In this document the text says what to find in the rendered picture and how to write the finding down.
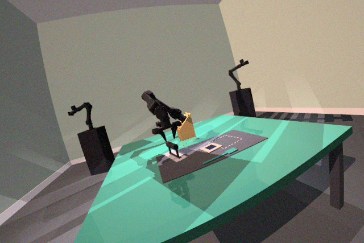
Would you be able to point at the peach square tile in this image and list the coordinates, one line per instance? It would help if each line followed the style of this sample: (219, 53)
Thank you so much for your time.
(210, 147)

